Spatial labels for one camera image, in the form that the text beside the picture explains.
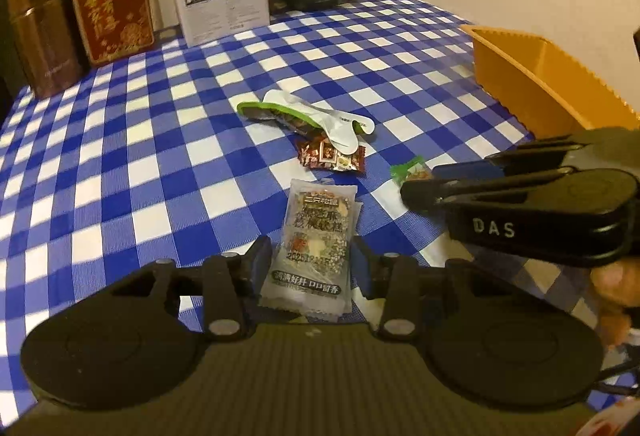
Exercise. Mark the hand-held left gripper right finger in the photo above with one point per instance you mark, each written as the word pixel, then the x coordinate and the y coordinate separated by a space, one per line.
pixel 361 268

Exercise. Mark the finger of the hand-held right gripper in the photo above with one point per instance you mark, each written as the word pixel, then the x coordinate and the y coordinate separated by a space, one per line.
pixel 450 193
pixel 465 171

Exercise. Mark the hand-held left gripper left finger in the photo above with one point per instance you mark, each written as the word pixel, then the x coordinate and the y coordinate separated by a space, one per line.
pixel 260 263

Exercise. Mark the green candy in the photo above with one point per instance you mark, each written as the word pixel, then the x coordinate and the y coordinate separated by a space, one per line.
pixel 411 170

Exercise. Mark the grey clear snack packet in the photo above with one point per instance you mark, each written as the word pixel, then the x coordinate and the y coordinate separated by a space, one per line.
pixel 312 241

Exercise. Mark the orange plastic basket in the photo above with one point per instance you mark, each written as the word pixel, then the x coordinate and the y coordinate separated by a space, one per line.
pixel 545 76

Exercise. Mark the person's right hand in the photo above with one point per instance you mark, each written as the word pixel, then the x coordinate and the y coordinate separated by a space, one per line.
pixel 612 296

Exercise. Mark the brown snack packet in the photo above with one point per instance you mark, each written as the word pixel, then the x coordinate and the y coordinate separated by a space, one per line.
pixel 330 157

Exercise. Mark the blue white checkered tablecloth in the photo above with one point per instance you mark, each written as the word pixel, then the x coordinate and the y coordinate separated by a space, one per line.
pixel 150 156

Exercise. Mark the green edged snack packet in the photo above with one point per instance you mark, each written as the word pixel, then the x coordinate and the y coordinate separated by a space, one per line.
pixel 272 109

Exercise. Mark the red patterned box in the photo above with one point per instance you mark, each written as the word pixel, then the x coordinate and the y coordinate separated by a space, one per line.
pixel 112 9

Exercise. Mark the brown metal canister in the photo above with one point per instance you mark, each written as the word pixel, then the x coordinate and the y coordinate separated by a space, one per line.
pixel 42 31

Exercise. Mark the black appliance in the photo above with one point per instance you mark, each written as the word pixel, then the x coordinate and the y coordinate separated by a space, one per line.
pixel 9 41

